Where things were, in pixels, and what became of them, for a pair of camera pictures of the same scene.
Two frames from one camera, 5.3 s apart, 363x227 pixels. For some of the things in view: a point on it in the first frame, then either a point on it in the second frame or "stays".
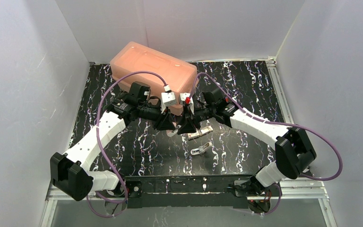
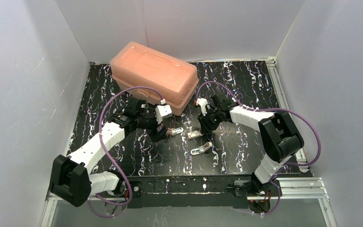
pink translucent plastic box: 127,58 stays
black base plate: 174,191 stays
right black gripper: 188,120 → 204,122
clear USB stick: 201,149 stays
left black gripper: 161,118 → 158,131
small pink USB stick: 171,133 stays
